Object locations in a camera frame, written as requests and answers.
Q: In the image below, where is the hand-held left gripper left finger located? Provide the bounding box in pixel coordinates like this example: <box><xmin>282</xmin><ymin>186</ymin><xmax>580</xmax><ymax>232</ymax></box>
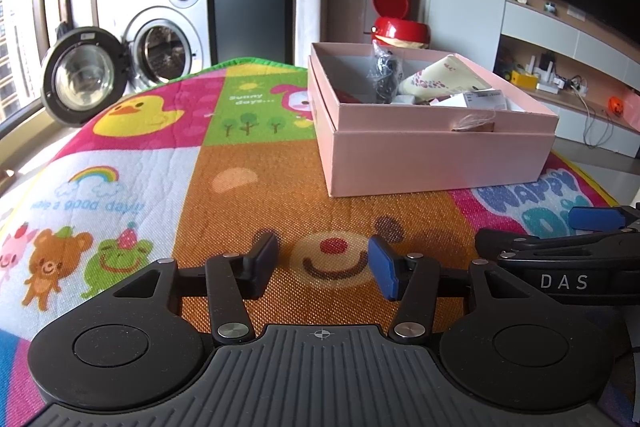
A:
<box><xmin>112</xmin><ymin>232</ymin><xmax>280</xmax><ymax>346</ymax></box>

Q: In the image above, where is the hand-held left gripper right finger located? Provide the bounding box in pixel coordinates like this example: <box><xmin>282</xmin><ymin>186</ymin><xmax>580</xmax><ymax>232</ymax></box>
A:
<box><xmin>367</xmin><ymin>235</ymin><xmax>547</xmax><ymax>342</ymax></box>

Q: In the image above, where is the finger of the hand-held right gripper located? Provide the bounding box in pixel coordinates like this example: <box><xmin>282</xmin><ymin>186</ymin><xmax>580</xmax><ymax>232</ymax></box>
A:
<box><xmin>569</xmin><ymin>204</ymin><xmax>640</xmax><ymax>233</ymax></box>
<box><xmin>474</xmin><ymin>229</ymin><xmax>640</xmax><ymax>261</ymax></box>

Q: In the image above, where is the pink cardboard box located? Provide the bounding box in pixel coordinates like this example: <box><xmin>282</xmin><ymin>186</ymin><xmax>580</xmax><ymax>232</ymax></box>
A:
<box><xmin>306</xmin><ymin>42</ymin><xmax>560</xmax><ymax>198</ymax></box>

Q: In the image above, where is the colourful cartoon play mat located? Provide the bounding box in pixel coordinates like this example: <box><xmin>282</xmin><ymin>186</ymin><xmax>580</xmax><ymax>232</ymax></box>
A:
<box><xmin>0</xmin><ymin>57</ymin><xmax>640</xmax><ymax>427</ymax></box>

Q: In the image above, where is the white power strip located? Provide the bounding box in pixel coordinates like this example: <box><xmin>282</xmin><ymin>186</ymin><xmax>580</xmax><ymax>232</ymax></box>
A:
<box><xmin>537</xmin><ymin>77</ymin><xmax>586</xmax><ymax>96</ymax></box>

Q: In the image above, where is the yellow toy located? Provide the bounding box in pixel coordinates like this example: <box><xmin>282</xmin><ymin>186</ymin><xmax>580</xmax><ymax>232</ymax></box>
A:
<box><xmin>510</xmin><ymin>71</ymin><xmax>540</xmax><ymax>90</ymax></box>

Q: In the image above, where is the white router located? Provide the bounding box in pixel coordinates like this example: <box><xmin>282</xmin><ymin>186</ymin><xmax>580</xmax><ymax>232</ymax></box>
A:
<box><xmin>530</xmin><ymin>52</ymin><xmax>558</xmax><ymax>82</ymax></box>

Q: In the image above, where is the white television cabinet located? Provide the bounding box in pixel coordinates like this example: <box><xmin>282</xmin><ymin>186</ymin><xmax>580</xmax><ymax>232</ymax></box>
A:
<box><xmin>492</xmin><ymin>0</ymin><xmax>640</xmax><ymax>158</ymax></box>

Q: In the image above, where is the clear bag of black parts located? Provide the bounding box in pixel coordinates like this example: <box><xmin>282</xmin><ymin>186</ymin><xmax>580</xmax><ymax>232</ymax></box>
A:
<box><xmin>367</xmin><ymin>43</ymin><xmax>405</xmax><ymax>104</ymax></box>

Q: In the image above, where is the cream patterned pouch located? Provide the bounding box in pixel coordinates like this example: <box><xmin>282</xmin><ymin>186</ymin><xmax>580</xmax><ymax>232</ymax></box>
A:
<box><xmin>397</xmin><ymin>54</ymin><xmax>496</xmax><ymax>104</ymax></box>

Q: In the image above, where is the red trash bin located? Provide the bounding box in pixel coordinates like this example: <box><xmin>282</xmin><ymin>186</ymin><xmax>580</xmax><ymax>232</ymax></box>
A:
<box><xmin>371</xmin><ymin>0</ymin><xmax>433</xmax><ymax>50</ymax></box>

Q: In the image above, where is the silver washing machine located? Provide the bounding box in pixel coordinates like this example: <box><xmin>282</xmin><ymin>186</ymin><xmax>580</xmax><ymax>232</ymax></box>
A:
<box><xmin>40</xmin><ymin>0</ymin><xmax>211</xmax><ymax>128</ymax></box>

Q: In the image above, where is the window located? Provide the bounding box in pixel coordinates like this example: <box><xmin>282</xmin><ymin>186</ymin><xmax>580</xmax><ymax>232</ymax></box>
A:
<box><xmin>0</xmin><ymin>0</ymin><xmax>47</xmax><ymax>135</ymax></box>

